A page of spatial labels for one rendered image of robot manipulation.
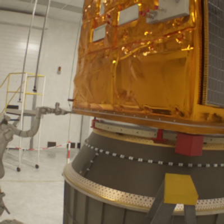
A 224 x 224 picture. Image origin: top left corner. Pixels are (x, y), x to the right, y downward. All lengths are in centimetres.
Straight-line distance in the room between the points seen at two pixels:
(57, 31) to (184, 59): 888
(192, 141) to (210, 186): 53
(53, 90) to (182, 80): 857
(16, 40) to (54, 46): 165
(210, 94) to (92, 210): 132
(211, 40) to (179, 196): 109
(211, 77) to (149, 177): 87
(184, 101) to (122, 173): 78
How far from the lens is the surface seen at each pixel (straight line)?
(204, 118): 173
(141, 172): 199
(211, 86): 172
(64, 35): 1039
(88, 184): 218
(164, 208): 116
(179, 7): 182
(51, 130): 1006
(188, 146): 169
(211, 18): 184
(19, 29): 986
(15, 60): 958
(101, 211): 206
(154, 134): 201
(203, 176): 204
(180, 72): 169
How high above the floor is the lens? 186
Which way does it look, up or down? 2 degrees down
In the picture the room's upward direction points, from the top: 6 degrees clockwise
